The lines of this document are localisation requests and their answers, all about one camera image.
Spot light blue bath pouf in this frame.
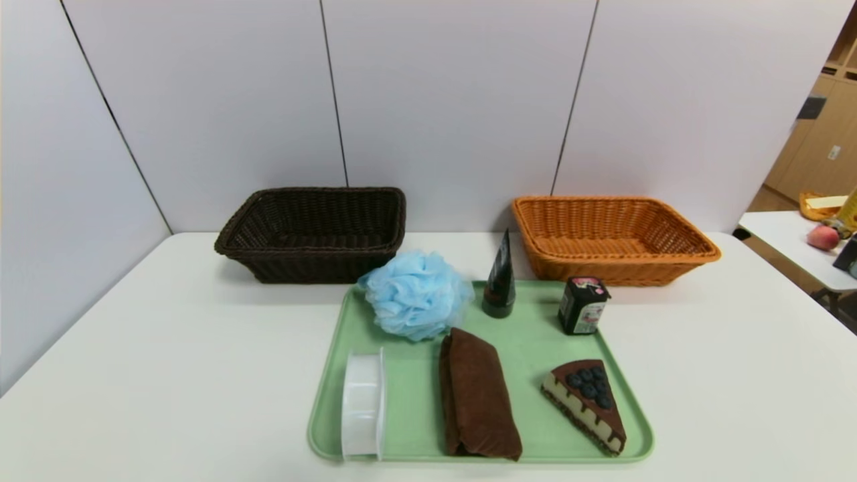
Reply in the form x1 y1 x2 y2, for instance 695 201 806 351
357 250 475 343

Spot black cosmetic tube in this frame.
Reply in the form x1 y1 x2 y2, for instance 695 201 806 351
482 228 517 319

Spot brown towel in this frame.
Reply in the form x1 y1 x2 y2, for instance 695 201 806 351
439 327 524 463

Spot small black drink carton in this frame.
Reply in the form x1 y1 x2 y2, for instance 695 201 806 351
558 276 611 336

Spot white round plastic container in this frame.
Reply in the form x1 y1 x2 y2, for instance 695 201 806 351
341 348 387 462

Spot chocolate blueberry cake slice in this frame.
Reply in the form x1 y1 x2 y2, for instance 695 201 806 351
541 359 627 457

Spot dark brown wicker basket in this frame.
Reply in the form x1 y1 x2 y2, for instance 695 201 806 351
214 187 407 284

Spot orange wicker basket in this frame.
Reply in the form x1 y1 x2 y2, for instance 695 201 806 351
512 195 722 287

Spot light green plastic tray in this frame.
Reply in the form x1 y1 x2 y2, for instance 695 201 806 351
307 279 655 464

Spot white side table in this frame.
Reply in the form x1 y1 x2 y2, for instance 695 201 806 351
733 210 857 333

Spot yellow wicker bowl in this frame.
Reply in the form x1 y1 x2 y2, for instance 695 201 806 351
799 191 850 222

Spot red peach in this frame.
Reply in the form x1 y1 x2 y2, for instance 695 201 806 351
807 224 841 251

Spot light wooden cabinet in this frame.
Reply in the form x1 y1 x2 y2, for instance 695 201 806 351
763 7 857 202

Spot dark box on side table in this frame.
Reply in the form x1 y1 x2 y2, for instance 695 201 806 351
833 234 857 272

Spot yellow bottle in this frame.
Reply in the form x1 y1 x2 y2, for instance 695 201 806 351
837 189 857 232

